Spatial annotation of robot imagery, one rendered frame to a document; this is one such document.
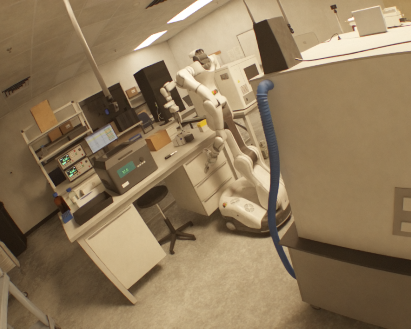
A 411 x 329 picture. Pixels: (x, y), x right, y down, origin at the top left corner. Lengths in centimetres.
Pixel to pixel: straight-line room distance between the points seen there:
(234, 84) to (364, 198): 217
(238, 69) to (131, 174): 164
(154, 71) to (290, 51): 390
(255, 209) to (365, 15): 171
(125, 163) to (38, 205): 482
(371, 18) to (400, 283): 112
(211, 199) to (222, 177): 26
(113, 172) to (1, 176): 489
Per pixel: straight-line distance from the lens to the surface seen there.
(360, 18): 125
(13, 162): 654
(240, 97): 278
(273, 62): 79
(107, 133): 405
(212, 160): 197
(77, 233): 193
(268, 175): 217
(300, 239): 112
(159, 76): 460
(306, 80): 71
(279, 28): 80
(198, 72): 189
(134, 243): 214
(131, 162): 204
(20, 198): 661
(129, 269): 221
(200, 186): 238
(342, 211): 92
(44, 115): 401
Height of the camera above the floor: 154
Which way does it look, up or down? 21 degrees down
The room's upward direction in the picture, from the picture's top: 25 degrees counter-clockwise
